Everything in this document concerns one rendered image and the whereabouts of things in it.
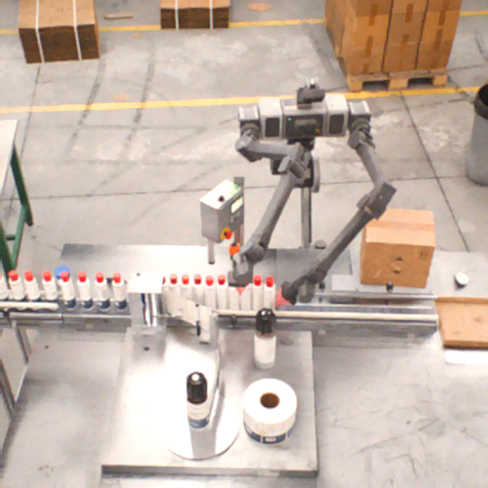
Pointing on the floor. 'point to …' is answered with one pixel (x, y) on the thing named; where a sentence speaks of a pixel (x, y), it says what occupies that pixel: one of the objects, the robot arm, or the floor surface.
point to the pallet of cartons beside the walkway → (392, 39)
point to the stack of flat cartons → (58, 30)
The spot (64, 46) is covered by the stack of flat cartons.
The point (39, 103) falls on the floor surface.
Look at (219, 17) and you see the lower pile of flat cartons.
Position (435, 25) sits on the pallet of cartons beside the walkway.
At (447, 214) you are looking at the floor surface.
